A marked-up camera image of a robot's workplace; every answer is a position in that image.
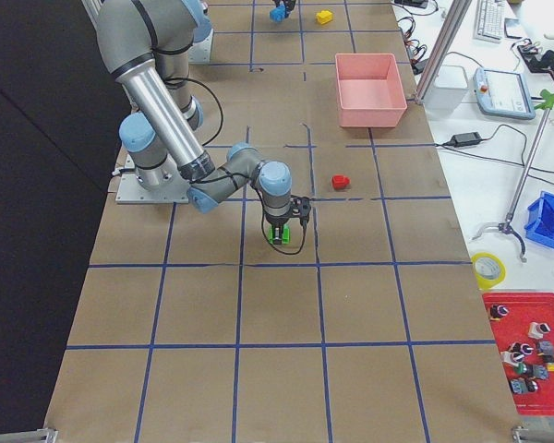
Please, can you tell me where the teach pendant tablet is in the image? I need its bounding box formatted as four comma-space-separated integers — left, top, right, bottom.
473, 67, 536, 120

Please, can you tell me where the blue toy block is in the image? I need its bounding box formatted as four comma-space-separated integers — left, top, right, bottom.
269, 5, 289, 23

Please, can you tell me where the yellow toy block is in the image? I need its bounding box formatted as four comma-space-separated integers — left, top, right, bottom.
315, 9, 333, 25

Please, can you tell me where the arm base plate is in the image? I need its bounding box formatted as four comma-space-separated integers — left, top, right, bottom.
115, 155, 188, 205
187, 23, 213, 65

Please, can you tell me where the brown paper table mat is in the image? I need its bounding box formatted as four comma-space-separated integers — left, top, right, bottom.
45, 1, 518, 442

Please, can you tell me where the black power adapter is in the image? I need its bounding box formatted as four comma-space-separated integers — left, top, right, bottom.
449, 132, 483, 148

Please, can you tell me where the yellow tape roll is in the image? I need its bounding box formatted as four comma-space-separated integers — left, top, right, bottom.
472, 252, 506, 291

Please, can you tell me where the green toy block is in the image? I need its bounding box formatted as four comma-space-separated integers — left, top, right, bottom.
269, 227, 290, 245

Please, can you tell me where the red plastic tray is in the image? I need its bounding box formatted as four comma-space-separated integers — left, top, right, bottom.
483, 292, 554, 415

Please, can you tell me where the red toy block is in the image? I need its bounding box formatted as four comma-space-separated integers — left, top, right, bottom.
331, 174, 351, 191

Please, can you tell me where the pink plastic box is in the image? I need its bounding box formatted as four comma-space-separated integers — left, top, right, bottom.
335, 54, 407, 128

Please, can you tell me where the white keyboard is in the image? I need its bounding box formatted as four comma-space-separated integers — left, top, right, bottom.
473, 0, 506, 43

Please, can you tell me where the blue plastic bin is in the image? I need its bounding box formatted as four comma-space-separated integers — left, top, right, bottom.
524, 191, 554, 249

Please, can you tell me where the white square box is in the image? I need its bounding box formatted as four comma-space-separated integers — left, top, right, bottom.
425, 65, 469, 110

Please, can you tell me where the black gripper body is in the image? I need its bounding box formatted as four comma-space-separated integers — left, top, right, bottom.
263, 212, 290, 228

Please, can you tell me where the aluminium frame post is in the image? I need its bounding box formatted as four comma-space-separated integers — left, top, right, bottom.
415, 0, 471, 105

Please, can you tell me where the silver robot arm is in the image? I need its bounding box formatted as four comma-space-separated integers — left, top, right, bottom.
93, 1, 307, 245

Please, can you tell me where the green handled grabber tool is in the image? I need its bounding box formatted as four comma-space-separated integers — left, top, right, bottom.
471, 89, 554, 264

